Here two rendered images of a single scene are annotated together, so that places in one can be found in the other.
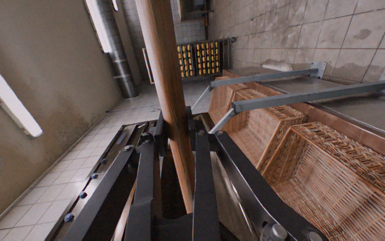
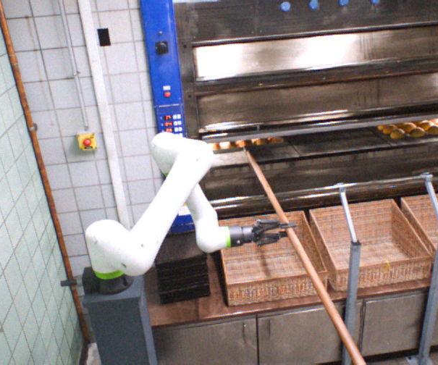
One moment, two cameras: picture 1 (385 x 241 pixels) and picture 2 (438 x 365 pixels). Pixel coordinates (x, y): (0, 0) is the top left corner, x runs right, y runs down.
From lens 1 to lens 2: 1.85 m
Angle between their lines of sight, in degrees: 58
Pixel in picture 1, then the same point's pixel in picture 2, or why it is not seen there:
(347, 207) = (271, 269)
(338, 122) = (315, 300)
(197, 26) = not seen: outside the picture
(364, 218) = (263, 272)
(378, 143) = (292, 302)
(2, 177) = not seen: outside the picture
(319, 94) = (347, 311)
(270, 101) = (350, 272)
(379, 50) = not seen: outside the picture
